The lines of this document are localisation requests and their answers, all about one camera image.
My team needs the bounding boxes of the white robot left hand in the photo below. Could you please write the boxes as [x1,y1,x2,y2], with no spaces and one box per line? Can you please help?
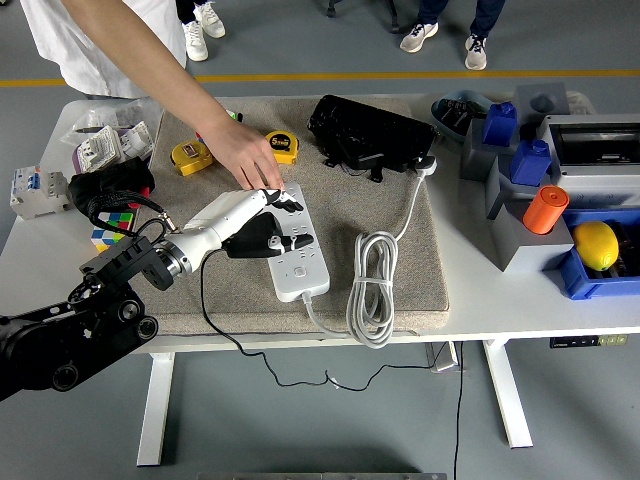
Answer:
[180,187,316,269]

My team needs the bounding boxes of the person's right hand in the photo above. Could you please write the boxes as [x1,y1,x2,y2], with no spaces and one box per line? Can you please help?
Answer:
[202,119,286,192]

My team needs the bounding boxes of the black plug adapter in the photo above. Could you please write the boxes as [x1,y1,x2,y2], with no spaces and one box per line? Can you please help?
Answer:
[222,212,284,260]

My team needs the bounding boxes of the thin black adapter cord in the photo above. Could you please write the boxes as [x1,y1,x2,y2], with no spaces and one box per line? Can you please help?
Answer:
[199,249,436,394]

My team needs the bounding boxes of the white power strip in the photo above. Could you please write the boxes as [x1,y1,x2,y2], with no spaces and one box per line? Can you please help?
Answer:
[259,181,332,304]

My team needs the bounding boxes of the yellow tape measure black face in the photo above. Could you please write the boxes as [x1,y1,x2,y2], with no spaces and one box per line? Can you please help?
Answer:
[263,129,302,165]

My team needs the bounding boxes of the yellow tape measure silver label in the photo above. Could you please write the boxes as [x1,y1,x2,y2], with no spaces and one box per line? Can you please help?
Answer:
[171,139,215,178]

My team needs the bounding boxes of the small red part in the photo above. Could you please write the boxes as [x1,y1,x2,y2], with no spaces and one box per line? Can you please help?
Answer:
[127,185,152,210]

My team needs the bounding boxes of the black power adapter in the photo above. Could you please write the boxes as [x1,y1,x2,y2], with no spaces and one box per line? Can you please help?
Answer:
[335,137,387,172]

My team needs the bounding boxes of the person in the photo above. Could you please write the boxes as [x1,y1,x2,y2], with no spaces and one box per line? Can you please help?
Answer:
[19,0,187,100]
[399,0,501,71]
[177,0,227,62]

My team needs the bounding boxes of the black cloth bag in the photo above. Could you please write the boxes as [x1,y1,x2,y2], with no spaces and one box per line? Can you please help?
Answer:
[68,156,156,221]

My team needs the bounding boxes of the grey-brown mat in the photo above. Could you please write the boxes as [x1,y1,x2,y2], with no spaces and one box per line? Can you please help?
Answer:
[113,96,451,337]

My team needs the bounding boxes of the large black power strip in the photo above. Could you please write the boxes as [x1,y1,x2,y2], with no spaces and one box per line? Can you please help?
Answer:
[306,93,437,174]

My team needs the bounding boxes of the clear plastic parts bag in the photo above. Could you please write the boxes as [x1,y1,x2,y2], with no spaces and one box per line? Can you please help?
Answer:
[60,97,164,146]

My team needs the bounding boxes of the white circuit breaker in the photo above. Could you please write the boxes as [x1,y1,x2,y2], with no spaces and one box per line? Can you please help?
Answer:
[9,165,71,221]

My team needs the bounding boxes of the black chair base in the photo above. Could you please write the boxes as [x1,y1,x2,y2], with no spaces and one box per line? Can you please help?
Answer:
[326,0,402,35]

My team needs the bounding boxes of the white table leg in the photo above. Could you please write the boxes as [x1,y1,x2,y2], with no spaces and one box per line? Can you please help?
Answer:
[482,339,534,450]
[136,352,176,467]

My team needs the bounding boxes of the blue-grey bowl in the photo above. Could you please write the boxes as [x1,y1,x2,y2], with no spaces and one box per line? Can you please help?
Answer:
[431,89,496,145]

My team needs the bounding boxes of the black binder clips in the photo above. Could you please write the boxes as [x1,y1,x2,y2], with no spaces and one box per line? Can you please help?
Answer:
[442,99,489,136]

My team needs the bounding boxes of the grey peg holder block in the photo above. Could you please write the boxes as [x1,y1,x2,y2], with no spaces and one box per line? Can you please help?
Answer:
[491,199,576,274]
[485,157,551,221]
[459,118,521,182]
[513,82,569,126]

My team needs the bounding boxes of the blue peg block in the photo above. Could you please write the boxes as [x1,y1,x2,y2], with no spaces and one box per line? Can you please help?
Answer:
[509,138,552,187]
[481,101,520,148]

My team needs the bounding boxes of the silver box under table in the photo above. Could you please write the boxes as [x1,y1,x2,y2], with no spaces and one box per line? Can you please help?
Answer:
[425,341,469,372]

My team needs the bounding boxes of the grey round peg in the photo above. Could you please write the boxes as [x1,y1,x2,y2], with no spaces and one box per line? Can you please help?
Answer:
[529,92,558,114]

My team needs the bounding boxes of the orange cylinder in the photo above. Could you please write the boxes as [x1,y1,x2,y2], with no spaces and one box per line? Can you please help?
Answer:
[522,185,571,235]

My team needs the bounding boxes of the beige fabric bundle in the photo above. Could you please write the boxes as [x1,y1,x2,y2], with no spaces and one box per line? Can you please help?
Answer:
[564,89,596,117]

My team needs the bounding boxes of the grey electrical distribution box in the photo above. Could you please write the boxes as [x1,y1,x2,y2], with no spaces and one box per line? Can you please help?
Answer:
[537,113,640,211]

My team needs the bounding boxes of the blue plastic bin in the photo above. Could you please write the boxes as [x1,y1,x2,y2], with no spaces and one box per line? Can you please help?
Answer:
[558,208,640,301]

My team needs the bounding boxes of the yellow lemon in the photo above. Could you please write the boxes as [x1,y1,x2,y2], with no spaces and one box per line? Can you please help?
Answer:
[572,221,621,273]

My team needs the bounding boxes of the black table control panel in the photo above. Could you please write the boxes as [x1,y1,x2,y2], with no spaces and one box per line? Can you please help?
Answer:
[549,333,629,350]

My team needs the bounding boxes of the black part in bin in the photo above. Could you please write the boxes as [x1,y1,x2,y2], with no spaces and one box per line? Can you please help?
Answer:
[612,222,640,278]

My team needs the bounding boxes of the white switch module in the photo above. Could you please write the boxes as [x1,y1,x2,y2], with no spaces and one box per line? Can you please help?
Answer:
[117,121,155,162]

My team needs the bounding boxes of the white wall socket panel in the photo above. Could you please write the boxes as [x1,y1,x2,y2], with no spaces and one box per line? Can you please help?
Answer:
[74,124,124,174]

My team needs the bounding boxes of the white coiled power cord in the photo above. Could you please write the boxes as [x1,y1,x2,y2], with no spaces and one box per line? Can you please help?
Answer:
[299,154,440,350]

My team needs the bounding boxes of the black hanging cable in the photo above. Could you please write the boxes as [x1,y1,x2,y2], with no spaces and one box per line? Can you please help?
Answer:
[452,342,466,480]

